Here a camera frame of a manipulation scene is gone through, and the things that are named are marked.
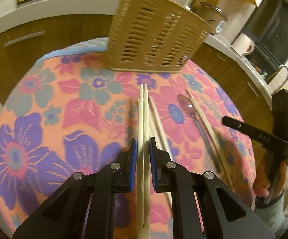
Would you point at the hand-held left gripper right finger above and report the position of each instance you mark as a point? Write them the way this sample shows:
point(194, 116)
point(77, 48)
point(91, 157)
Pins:
point(153, 164)

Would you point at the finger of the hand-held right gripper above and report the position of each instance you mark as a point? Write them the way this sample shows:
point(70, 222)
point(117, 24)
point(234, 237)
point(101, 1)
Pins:
point(253, 134)

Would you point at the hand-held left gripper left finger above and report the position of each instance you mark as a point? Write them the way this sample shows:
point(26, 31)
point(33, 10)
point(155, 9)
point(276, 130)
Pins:
point(133, 164)

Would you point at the reddish clear plastic spoon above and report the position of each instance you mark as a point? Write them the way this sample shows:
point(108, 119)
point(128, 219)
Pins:
point(187, 105)

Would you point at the tan plastic utensil basket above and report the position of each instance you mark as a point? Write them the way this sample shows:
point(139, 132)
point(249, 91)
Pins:
point(154, 29)

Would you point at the person's right hand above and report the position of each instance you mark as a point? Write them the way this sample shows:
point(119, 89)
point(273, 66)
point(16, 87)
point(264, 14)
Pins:
point(261, 184)

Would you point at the metal sink faucet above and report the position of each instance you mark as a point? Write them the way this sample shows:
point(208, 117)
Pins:
point(282, 71)

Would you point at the floral printed cloth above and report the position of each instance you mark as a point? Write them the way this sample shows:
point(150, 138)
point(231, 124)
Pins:
point(71, 129)

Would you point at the dark window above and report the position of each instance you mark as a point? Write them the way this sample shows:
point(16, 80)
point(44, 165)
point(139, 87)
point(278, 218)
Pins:
point(273, 27)

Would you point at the brown rice cooker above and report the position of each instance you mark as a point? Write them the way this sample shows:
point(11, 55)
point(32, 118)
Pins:
point(208, 15)

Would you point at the light blue towel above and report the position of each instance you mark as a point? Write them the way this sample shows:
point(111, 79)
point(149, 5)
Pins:
point(79, 48)

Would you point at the wooden base cabinets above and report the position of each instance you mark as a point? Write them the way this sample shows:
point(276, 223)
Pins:
point(59, 32)

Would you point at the white kitchen countertop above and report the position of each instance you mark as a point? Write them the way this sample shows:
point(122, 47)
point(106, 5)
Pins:
point(34, 12)

